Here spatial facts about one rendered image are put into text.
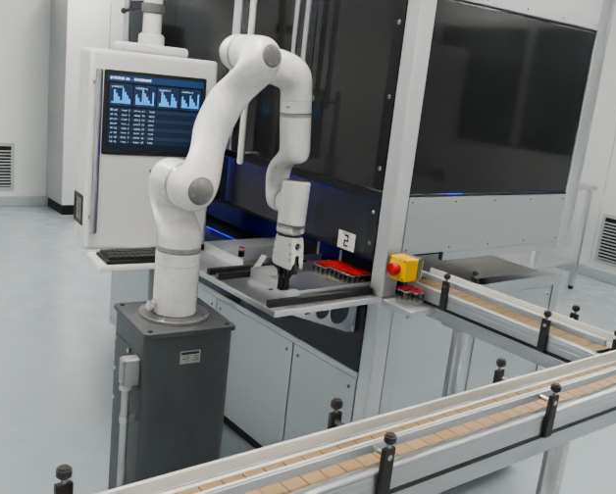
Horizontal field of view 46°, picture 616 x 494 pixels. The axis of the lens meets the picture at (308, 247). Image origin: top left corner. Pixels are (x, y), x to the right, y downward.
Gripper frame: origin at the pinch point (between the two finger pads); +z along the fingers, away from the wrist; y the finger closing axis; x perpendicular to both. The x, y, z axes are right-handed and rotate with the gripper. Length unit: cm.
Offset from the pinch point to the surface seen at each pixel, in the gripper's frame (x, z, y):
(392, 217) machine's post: -29.3, -23.1, -12.4
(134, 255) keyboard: 15, 10, 72
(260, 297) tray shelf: 7.0, 4.4, 1.2
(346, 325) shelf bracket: -27.6, 16.0, -1.2
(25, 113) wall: -89, 0, 544
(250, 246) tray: -24, 3, 54
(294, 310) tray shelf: 3.1, 4.7, -11.0
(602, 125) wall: -488, -61, 193
